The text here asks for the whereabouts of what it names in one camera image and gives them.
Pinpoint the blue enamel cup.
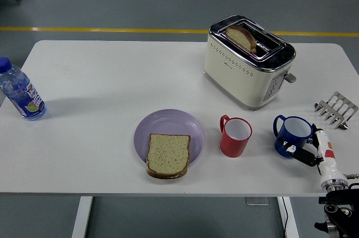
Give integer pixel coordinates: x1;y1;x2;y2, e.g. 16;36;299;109
273;115;314;159

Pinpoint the silver metal toast rack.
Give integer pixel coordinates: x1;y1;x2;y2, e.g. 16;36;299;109
314;91;359;130

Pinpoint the yellow floor tape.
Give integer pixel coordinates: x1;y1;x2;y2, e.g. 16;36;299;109
0;26;359;38

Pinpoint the rounded bread slice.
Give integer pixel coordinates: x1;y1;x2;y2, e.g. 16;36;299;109
225;24;257;54

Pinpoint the square bread slice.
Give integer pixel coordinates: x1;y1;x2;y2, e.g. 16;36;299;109
146;133;192;180

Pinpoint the cream and chrome toaster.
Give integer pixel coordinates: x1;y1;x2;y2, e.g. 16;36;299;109
204;15;297;112

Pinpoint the purple round plate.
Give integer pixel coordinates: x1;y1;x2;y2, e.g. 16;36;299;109
134;108;205;169

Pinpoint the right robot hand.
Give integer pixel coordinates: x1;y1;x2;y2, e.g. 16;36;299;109
277;123;342;184

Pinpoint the thin black hanging cable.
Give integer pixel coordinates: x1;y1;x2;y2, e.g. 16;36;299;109
280;197;290;238

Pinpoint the white table leg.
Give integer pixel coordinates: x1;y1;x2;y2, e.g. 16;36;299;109
277;196;300;238
71;196;94;238

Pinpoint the grey under-table bracket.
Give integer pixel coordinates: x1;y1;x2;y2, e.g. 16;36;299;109
245;197;270;207

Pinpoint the red enamel cup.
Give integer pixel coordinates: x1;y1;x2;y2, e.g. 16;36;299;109
219;114;253;158

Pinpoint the blue-capped drink bottle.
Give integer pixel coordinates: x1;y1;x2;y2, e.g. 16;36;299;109
0;57;47;121

